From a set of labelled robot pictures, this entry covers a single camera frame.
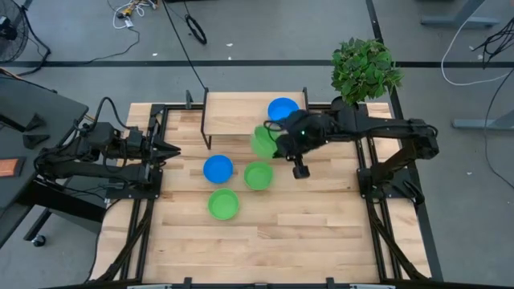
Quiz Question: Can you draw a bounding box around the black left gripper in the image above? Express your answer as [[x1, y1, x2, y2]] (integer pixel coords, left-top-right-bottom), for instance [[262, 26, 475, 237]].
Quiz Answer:
[[126, 120, 182, 181]]

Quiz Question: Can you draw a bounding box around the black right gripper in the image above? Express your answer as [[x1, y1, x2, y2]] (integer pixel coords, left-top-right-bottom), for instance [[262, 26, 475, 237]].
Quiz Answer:
[[272, 108, 337, 181]]

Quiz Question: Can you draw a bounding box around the green plastic mini bowl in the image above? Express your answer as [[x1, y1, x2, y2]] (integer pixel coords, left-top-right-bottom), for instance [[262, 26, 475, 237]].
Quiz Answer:
[[206, 188, 241, 222], [250, 124, 282, 160], [243, 161, 275, 192]]

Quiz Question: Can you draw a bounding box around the blue plastic mini bowl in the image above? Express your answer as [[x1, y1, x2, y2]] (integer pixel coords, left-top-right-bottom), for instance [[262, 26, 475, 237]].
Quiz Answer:
[[267, 96, 300, 122], [202, 154, 235, 185]]

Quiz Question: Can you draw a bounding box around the green potted plant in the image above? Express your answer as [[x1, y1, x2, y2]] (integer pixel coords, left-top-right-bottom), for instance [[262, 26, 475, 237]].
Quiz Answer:
[[329, 37, 404, 112]]

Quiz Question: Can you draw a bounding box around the black spare gripper finger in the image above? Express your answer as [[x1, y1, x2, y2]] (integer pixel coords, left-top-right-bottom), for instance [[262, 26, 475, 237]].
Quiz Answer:
[[24, 112, 47, 132], [22, 134, 51, 150]]

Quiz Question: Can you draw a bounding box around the black standing desk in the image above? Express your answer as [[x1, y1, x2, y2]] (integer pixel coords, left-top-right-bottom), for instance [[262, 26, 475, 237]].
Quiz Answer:
[[0, 75, 106, 248]]

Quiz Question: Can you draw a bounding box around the orange card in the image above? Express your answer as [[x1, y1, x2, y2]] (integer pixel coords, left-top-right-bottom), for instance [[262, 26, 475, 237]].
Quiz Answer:
[[0, 157, 21, 177]]

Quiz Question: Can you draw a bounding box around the black floor fan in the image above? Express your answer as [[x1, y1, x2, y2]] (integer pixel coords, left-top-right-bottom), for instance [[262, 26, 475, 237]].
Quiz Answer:
[[0, 8, 30, 64]]

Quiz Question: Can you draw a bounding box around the grey table foot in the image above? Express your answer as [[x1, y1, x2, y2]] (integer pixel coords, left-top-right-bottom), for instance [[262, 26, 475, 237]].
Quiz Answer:
[[452, 108, 514, 130], [419, 0, 501, 29]]

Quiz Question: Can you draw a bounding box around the wooden shelf with black frame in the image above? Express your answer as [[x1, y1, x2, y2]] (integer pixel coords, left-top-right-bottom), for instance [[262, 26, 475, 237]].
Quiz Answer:
[[199, 86, 312, 151]]

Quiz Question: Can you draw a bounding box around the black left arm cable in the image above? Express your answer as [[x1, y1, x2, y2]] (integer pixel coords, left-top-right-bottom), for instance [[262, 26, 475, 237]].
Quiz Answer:
[[91, 96, 133, 132]]

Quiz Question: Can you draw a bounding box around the thin black hanging cable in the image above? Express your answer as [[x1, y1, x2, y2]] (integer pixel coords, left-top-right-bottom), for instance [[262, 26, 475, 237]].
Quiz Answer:
[[161, 0, 207, 91]]

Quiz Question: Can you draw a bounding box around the black cable coil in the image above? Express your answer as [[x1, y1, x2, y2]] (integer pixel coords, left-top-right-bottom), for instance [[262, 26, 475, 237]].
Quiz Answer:
[[184, 14, 209, 46]]

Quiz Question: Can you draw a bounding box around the white power strip with cables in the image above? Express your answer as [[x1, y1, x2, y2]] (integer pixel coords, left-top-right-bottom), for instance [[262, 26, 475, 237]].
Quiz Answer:
[[111, 0, 158, 30]]

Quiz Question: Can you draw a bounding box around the white floor cable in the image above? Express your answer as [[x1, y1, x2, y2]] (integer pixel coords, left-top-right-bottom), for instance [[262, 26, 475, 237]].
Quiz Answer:
[[440, 0, 514, 87]]

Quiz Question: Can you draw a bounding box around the black cable bundle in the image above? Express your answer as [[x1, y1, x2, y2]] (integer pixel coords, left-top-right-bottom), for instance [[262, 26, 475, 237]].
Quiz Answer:
[[472, 18, 514, 67]]

